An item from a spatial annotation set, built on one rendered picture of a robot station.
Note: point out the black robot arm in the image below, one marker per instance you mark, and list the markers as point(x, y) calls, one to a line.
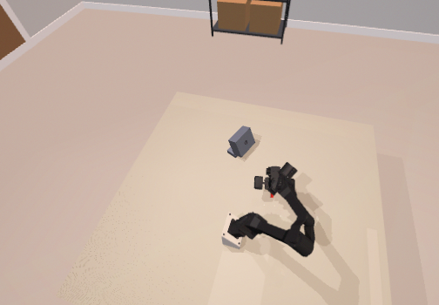
point(252, 224)

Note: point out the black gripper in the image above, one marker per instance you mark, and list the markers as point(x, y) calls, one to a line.
point(258, 182)

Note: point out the grey square panel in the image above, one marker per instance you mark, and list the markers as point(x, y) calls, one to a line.
point(241, 142)

